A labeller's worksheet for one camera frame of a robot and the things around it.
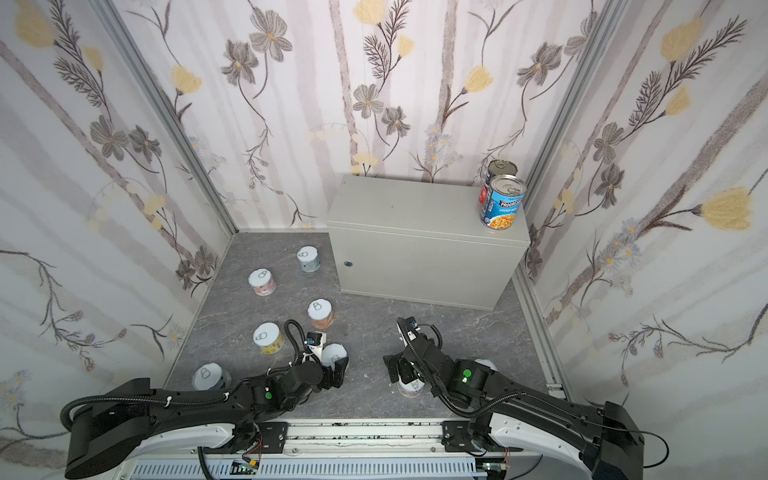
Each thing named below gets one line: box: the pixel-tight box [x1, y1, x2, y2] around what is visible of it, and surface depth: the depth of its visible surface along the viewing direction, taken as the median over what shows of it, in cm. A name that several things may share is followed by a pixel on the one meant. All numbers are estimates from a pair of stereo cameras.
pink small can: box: [248, 268, 277, 296], surface depth 102 cm
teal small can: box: [296, 245, 321, 273], surface depth 109 cm
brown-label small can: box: [398, 374, 425, 398], surface depth 79 cm
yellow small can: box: [253, 322, 285, 355], surface depth 88 cm
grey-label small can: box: [321, 342, 349, 372], surface depth 84 cm
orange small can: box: [308, 298, 334, 330], surface depth 94 cm
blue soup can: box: [482, 174, 527, 231], surface depth 71 cm
